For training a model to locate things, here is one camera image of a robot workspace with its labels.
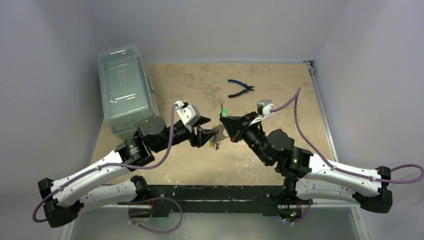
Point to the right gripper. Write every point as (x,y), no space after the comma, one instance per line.
(243,127)

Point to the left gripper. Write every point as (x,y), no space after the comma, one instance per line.
(202,135)

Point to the green tagged key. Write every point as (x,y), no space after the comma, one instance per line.
(223,111)

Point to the metal keyring plate with keys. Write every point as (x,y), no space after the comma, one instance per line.
(215,141)

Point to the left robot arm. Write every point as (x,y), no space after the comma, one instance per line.
(63,199)

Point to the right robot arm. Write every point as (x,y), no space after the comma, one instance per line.
(307,175)

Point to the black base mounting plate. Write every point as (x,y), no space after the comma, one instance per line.
(268,200)

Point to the translucent plastic storage box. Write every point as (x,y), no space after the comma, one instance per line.
(127,90)

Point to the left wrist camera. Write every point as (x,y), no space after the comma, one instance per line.
(188,113)

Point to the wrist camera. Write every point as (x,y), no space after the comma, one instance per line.
(188,113)
(264,108)

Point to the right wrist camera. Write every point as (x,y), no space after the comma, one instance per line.
(264,108)

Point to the right side aluminium rail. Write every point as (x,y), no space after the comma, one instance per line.
(312,69)

